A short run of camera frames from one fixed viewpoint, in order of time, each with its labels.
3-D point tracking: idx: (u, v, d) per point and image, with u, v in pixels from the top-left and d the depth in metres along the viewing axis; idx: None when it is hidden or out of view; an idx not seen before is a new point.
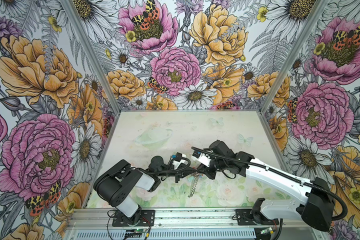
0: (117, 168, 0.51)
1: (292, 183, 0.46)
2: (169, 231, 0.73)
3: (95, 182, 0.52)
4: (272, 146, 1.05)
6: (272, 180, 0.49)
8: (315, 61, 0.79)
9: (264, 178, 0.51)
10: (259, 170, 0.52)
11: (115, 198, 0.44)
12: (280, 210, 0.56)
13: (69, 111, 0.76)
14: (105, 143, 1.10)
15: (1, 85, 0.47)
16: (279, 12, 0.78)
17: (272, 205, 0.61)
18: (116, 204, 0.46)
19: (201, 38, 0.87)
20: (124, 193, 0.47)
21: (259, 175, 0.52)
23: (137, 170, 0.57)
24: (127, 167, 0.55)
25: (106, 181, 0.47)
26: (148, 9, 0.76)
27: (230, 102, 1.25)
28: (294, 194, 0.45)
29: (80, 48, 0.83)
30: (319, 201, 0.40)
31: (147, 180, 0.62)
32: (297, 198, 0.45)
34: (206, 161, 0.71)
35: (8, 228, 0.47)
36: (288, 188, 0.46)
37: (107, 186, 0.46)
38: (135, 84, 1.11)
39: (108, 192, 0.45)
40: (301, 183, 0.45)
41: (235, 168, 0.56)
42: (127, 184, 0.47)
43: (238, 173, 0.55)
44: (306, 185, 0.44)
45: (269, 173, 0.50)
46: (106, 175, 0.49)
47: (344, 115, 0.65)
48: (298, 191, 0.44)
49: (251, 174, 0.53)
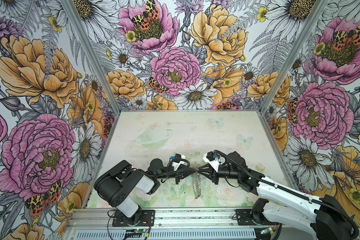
0: (118, 169, 0.51)
1: (300, 200, 0.47)
2: (169, 231, 0.73)
3: (96, 181, 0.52)
4: (272, 146, 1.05)
6: (282, 198, 0.51)
8: (315, 61, 0.79)
9: (275, 196, 0.53)
10: (269, 187, 0.55)
11: (115, 198, 0.44)
12: (291, 220, 0.54)
13: (69, 111, 0.76)
14: (105, 143, 1.10)
15: (1, 85, 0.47)
16: (279, 12, 0.78)
17: (280, 212, 0.59)
18: (116, 204, 0.46)
19: (201, 38, 0.87)
20: (124, 193, 0.47)
21: (269, 192, 0.54)
23: (138, 171, 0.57)
24: (128, 168, 0.55)
25: (107, 181, 0.48)
26: (148, 9, 0.76)
27: (230, 102, 1.25)
28: (304, 211, 0.46)
29: (80, 48, 0.83)
30: (328, 218, 0.41)
31: (146, 181, 0.61)
32: (307, 214, 0.46)
34: (216, 166, 0.70)
35: (8, 228, 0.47)
36: (298, 206, 0.48)
37: (108, 186, 0.46)
38: (135, 84, 1.11)
39: (108, 192, 0.45)
40: (310, 200, 0.46)
41: (247, 186, 0.59)
42: (127, 185, 0.47)
43: (250, 192, 0.59)
44: (314, 202, 0.45)
45: (278, 191, 0.52)
46: (107, 175, 0.49)
47: (344, 115, 0.65)
48: (307, 208, 0.45)
49: (262, 191, 0.56)
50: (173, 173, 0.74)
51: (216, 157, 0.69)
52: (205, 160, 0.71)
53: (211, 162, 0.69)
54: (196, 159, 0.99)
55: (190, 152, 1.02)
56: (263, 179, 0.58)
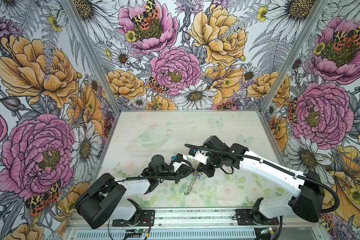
0: (99, 185, 0.47)
1: (285, 176, 0.45)
2: (169, 231, 0.73)
3: (76, 201, 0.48)
4: (272, 146, 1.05)
6: (266, 172, 0.48)
8: (315, 61, 0.79)
9: (258, 171, 0.50)
10: (253, 162, 0.51)
11: (95, 221, 0.41)
12: (278, 207, 0.55)
13: (69, 111, 0.76)
14: (105, 143, 1.10)
15: (1, 85, 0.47)
16: (279, 12, 0.78)
17: (269, 204, 0.61)
18: (97, 225, 0.43)
19: (201, 38, 0.87)
20: (106, 214, 0.44)
21: (253, 167, 0.51)
23: (120, 185, 0.48)
24: (111, 181, 0.50)
25: (87, 202, 0.44)
26: (148, 9, 0.76)
27: (230, 102, 1.25)
28: (289, 187, 0.45)
29: (80, 48, 0.83)
30: (311, 193, 0.40)
31: (139, 186, 0.58)
32: (290, 190, 0.45)
34: (202, 158, 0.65)
35: (8, 227, 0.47)
36: (282, 181, 0.46)
37: (89, 207, 0.43)
38: (135, 84, 1.11)
39: (89, 212, 0.43)
40: (295, 175, 0.45)
41: (229, 160, 0.54)
42: (107, 206, 0.43)
43: (232, 166, 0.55)
44: (299, 178, 0.44)
45: (262, 165, 0.49)
46: (86, 195, 0.45)
47: (344, 115, 0.65)
48: (292, 183, 0.44)
49: (245, 166, 0.52)
50: (167, 178, 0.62)
51: (196, 151, 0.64)
52: (190, 157, 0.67)
53: (195, 157, 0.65)
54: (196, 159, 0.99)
55: None
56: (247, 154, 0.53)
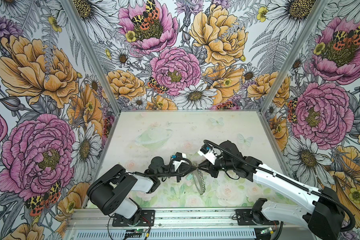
0: (110, 174, 0.49)
1: (299, 191, 0.46)
2: (168, 231, 0.73)
3: (89, 188, 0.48)
4: (272, 146, 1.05)
6: (279, 186, 0.49)
8: (315, 61, 0.79)
9: (271, 184, 0.51)
10: (267, 175, 0.52)
11: (107, 207, 0.43)
12: (286, 215, 0.54)
13: (69, 111, 0.76)
14: (106, 143, 1.10)
15: (1, 85, 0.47)
16: (279, 12, 0.78)
17: (275, 208, 0.60)
18: (108, 212, 0.44)
19: (201, 38, 0.87)
20: (117, 201, 0.46)
21: (266, 180, 0.52)
23: (133, 176, 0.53)
24: (123, 172, 0.53)
25: (100, 188, 0.46)
26: (148, 9, 0.76)
27: (230, 102, 1.25)
28: (302, 201, 0.45)
29: (80, 48, 0.83)
30: (326, 210, 0.40)
31: (144, 183, 0.60)
32: (304, 205, 0.45)
34: (211, 157, 0.72)
35: (8, 228, 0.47)
36: (295, 196, 0.46)
37: (101, 193, 0.45)
38: (135, 84, 1.11)
39: (101, 199, 0.44)
40: (309, 191, 0.45)
41: (243, 172, 0.57)
42: (120, 192, 0.46)
43: (244, 177, 0.57)
44: (313, 193, 0.44)
45: (276, 179, 0.50)
46: (99, 182, 0.47)
47: (344, 115, 0.65)
48: (305, 198, 0.44)
49: (258, 178, 0.54)
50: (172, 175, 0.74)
51: (209, 149, 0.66)
52: (200, 154, 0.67)
53: (206, 155, 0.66)
54: (196, 159, 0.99)
55: (190, 152, 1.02)
56: (260, 167, 0.55)
